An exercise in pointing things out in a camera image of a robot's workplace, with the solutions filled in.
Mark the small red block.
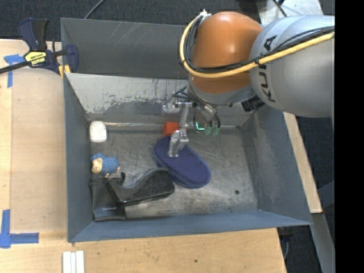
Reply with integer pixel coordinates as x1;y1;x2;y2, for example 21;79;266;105
163;121;181;137

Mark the blue oval fabric slipper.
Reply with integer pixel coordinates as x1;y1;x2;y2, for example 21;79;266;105
152;135;212;189

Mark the grey metal bin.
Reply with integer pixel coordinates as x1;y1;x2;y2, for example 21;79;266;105
60;17;315;243

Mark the blue toy sheep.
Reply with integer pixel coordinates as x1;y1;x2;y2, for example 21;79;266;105
90;152;121;179

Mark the white rounded plastic box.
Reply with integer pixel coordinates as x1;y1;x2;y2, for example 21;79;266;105
89;121;108;144

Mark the black cylinder on white bracket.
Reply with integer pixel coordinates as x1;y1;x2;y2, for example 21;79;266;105
240;97;267;113

